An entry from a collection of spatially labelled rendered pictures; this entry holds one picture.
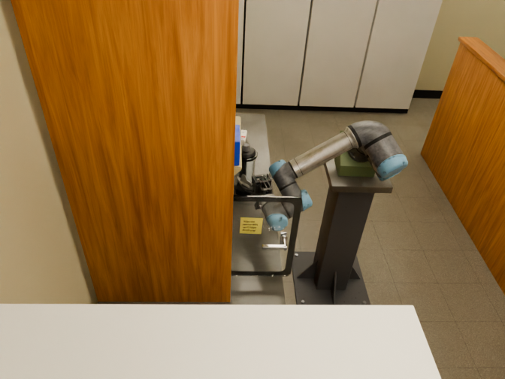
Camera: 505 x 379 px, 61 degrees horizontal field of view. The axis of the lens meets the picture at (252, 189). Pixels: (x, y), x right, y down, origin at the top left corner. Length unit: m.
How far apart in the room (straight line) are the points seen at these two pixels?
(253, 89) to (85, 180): 3.49
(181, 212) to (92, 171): 0.29
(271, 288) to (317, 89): 3.28
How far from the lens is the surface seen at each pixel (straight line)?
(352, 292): 2.99
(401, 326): 0.40
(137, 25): 1.06
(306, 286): 2.94
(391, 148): 1.70
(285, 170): 1.69
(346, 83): 4.76
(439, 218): 3.79
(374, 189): 2.31
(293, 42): 4.49
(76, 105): 1.19
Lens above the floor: 2.29
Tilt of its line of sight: 39 degrees down
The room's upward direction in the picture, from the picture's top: 4 degrees clockwise
